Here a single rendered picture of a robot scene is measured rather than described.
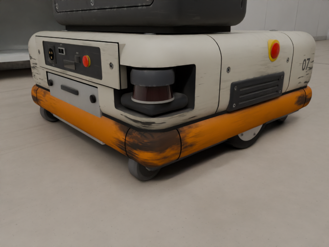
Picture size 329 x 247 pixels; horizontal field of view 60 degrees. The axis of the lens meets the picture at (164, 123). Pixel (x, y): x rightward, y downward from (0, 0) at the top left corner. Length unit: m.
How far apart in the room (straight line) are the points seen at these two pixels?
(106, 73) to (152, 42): 0.11
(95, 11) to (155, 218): 0.49
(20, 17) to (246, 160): 1.91
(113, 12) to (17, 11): 1.65
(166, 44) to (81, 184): 0.32
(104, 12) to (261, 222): 0.54
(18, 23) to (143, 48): 1.85
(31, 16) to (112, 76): 1.81
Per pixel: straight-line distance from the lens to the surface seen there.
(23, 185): 0.64
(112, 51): 0.52
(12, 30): 2.27
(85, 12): 0.78
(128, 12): 0.62
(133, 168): 0.56
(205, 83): 0.55
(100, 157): 0.70
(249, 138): 0.75
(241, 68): 0.64
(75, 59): 0.66
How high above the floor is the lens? 0.30
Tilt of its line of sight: 19 degrees down
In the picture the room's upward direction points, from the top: straight up
